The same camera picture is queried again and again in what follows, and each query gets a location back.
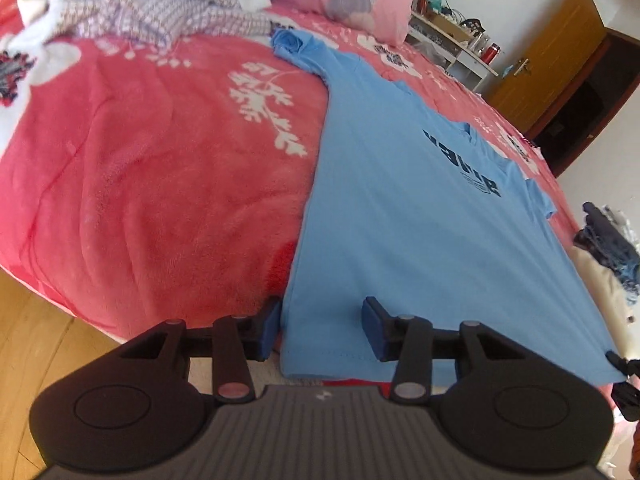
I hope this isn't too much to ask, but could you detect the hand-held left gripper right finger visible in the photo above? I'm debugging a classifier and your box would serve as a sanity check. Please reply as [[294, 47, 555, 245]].
[[362, 296, 528, 407]]

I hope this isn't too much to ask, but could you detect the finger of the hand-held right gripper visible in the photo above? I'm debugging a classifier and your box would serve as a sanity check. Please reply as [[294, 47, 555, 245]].
[[612, 382, 640, 422], [606, 351, 640, 378]]

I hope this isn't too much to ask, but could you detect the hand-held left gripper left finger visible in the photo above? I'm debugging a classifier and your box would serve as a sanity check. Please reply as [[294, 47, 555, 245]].
[[117, 296, 282, 407]]

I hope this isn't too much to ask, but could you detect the blue printed T-shirt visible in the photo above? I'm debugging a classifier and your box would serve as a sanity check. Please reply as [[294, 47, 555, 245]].
[[270, 29, 628, 387]]

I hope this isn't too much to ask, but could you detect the pile of dark clothes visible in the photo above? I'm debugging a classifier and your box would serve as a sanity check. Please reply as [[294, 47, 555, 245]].
[[572, 201, 640, 306]]

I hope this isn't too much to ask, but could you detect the beige folded garment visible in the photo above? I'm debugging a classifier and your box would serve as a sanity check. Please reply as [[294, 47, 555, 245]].
[[570, 245, 640, 361]]

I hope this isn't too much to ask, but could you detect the red floral blanket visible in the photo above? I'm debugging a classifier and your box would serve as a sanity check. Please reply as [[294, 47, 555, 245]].
[[0, 0, 586, 391]]

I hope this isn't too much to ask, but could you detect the white desk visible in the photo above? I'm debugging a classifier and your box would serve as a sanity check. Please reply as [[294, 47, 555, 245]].
[[405, 10, 501, 93]]

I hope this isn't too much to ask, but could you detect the wooden door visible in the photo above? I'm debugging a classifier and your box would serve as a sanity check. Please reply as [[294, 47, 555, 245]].
[[487, 0, 611, 133]]

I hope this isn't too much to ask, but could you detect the cardboard box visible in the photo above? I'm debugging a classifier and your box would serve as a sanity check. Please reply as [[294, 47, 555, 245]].
[[430, 10, 476, 41]]

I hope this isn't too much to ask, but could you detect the patterned checked garment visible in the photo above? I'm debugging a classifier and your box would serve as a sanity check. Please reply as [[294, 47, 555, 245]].
[[50, 0, 273, 46]]

